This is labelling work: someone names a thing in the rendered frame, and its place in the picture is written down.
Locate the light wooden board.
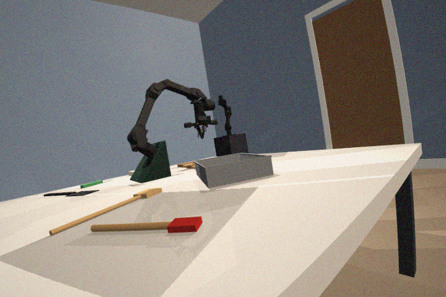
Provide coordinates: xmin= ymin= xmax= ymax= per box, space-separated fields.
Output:
xmin=177 ymin=161 xmax=196 ymax=170

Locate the wooden stick with red block end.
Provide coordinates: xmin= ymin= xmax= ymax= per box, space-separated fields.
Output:
xmin=91 ymin=217 xmax=203 ymax=233

